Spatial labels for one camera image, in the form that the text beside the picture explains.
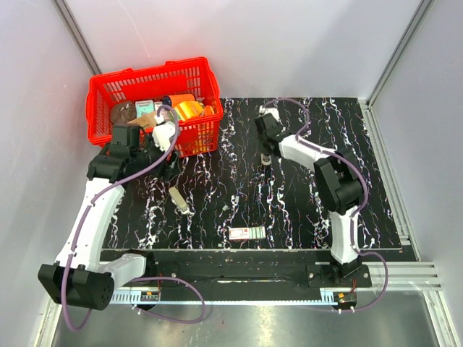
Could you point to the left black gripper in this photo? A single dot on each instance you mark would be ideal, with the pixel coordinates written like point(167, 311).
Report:
point(168, 171)

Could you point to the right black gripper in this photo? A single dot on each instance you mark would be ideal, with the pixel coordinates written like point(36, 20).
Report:
point(262, 150)

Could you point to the white staple box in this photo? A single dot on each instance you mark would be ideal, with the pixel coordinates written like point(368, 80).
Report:
point(247, 233)

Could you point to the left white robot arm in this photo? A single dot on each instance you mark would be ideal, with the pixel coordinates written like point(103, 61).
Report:
point(77, 277)

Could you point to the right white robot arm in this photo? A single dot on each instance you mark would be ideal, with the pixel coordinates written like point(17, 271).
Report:
point(341, 187)

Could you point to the brown cardboard box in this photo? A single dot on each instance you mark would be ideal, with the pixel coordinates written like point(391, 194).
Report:
point(147, 120)

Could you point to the yellow green box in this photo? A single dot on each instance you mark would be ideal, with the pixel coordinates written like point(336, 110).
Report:
point(187, 110)

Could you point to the teal white box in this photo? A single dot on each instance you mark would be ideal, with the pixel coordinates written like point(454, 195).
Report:
point(144, 107)

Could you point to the orange cylinder can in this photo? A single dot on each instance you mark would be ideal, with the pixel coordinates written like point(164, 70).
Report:
point(174, 100)

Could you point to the black marble pattern mat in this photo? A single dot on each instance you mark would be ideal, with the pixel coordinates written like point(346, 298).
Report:
point(282, 197)

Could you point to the red plastic shopping basket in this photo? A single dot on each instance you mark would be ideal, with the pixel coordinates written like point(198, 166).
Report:
point(188, 76)

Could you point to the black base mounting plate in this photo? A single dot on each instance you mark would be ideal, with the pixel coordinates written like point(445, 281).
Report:
point(312, 268)

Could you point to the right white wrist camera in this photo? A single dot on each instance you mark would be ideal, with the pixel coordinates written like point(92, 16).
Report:
point(271, 110)

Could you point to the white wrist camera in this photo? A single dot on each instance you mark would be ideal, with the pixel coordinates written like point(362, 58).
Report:
point(163, 132)
point(271, 110)

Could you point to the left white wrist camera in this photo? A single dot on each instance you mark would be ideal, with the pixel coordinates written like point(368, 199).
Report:
point(163, 132)

